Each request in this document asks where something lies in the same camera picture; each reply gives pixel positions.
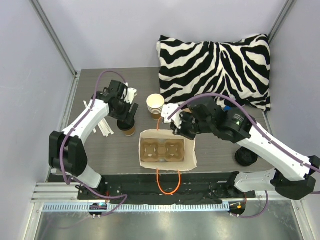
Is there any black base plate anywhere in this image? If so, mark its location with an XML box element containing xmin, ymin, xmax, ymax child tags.
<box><xmin>76</xmin><ymin>172</ymin><xmax>257</xmax><ymax>204</ymax></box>

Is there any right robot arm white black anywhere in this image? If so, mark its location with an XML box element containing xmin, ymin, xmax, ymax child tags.
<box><xmin>161</xmin><ymin>93</ymin><xmax>320</xmax><ymax>200</ymax></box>

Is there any stack of paper cups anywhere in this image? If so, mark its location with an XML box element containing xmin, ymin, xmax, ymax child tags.
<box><xmin>146</xmin><ymin>93</ymin><xmax>165</xmax><ymax>121</ymax></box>

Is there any aluminium front rail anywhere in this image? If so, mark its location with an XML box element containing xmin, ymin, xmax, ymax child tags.
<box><xmin>42</xmin><ymin>201</ymin><xmax>230</xmax><ymax>213</ymax></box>

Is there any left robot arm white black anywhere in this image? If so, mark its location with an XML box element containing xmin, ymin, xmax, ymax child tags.
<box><xmin>48</xmin><ymin>80</ymin><xmax>139</xmax><ymax>200</ymax></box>

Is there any blue cloth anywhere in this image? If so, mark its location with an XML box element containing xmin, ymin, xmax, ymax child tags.
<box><xmin>223</xmin><ymin>106</ymin><xmax>232</xmax><ymax>112</ymax></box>

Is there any single brown paper cup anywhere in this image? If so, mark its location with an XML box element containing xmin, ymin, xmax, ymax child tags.
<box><xmin>122</xmin><ymin>126</ymin><xmax>136</xmax><ymax>137</ymax></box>

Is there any white wrapped straws bundle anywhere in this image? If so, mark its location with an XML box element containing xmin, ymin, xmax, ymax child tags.
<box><xmin>83</xmin><ymin>99</ymin><xmax>115</xmax><ymax>138</ymax></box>

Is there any kraft paper gift bag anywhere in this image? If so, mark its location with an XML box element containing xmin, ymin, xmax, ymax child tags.
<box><xmin>138</xmin><ymin>118</ymin><xmax>197</xmax><ymax>195</ymax></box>

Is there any stack of black lids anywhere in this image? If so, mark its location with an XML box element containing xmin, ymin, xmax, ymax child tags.
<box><xmin>235</xmin><ymin>147</ymin><xmax>258</xmax><ymax>167</ymax></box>

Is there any zebra print pillow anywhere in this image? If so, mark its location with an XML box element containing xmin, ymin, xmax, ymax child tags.
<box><xmin>156</xmin><ymin>34</ymin><xmax>271</xmax><ymax>112</ymax></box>

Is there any black plastic cup lid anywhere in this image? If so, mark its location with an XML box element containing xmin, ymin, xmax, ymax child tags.
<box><xmin>116</xmin><ymin>120</ymin><xmax>135</xmax><ymax>131</ymax></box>

